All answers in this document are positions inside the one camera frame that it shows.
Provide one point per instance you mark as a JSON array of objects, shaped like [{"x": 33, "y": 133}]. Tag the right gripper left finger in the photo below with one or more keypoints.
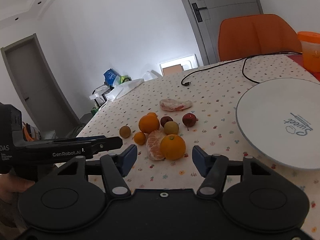
[{"x": 115, "y": 168}]

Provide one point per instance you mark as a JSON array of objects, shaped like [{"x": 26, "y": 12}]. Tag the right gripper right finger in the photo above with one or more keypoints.
[{"x": 213, "y": 169}]

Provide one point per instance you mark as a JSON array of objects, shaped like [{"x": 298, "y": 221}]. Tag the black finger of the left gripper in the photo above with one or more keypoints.
[{"x": 105, "y": 143}]

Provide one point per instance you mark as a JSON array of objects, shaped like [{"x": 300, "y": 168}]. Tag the small yellow-green fruit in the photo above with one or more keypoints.
[{"x": 125, "y": 132}]

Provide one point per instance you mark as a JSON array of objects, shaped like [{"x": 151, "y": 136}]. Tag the small orange kumquat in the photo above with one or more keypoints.
[{"x": 139, "y": 138}]

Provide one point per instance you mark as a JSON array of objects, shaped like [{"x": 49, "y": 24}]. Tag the peeled mandarin orange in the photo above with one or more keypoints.
[{"x": 153, "y": 145}]

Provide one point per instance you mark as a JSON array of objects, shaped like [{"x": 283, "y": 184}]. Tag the large orange front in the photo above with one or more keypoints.
[{"x": 172, "y": 147}]

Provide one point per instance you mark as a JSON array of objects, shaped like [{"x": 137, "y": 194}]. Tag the large orange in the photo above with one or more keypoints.
[
  {"x": 148, "y": 124},
  {"x": 172, "y": 147}
]

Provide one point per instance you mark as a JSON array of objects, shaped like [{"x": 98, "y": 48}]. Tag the red small apple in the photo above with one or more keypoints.
[{"x": 189, "y": 120}]

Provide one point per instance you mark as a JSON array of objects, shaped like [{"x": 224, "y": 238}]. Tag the large orange back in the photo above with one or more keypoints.
[{"x": 148, "y": 124}]

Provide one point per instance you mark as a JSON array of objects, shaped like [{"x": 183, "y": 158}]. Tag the yellow-green round fruit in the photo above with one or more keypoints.
[{"x": 171, "y": 127}]

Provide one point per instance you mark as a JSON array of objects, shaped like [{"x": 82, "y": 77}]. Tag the dark red small fruit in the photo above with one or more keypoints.
[{"x": 165, "y": 119}]

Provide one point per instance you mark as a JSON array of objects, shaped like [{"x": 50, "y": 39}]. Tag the peeled pomelo segment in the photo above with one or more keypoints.
[{"x": 172, "y": 105}]

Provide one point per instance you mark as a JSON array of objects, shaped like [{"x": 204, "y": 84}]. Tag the person's left hand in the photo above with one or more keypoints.
[{"x": 11, "y": 184}]

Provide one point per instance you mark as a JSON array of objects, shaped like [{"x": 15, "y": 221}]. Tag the grey door left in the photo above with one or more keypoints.
[{"x": 37, "y": 88}]

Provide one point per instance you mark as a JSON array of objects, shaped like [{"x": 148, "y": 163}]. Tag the grey door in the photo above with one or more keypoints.
[
  {"x": 207, "y": 32},
  {"x": 37, "y": 88}
]

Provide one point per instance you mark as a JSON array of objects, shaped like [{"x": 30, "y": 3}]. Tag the black metal rack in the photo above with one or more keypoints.
[{"x": 99, "y": 95}]

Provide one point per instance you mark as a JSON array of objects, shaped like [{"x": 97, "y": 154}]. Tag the floral tablecloth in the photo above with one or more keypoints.
[{"x": 214, "y": 92}]

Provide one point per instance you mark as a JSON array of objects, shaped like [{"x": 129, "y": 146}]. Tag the white plastic bag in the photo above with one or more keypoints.
[{"x": 123, "y": 89}]

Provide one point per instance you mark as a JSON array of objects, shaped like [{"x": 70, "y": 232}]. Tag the blue snack bag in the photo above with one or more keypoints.
[{"x": 112, "y": 78}]

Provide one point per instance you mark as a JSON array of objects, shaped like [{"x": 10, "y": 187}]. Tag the green item on rack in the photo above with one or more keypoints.
[{"x": 125, "y": 78}]

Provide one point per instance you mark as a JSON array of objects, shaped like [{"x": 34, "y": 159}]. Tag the white round plate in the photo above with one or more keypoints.
[{"x": 280, "y": 119}]

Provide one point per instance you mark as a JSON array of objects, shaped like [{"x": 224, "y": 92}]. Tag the cardboard box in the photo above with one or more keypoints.
[{"x": 172, "y": 70}]

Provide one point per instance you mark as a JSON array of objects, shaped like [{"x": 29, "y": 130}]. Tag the white framed board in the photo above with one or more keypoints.
[{"x": 187, "y": 62}]

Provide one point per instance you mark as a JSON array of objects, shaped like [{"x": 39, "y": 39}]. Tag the orange chair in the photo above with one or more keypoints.
[{"x": 245, "y": 36}]

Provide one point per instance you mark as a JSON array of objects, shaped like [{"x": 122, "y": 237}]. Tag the red orange table mat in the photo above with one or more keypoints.
[{"x": 310, "y": 64}]

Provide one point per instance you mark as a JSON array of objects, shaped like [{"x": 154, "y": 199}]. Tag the orange lidded plastic cup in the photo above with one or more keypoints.
[{"x": 310, "y": 42}]

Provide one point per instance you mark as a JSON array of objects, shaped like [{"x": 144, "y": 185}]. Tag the black door handle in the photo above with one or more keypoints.
[{"x": 197, "y": 10}]

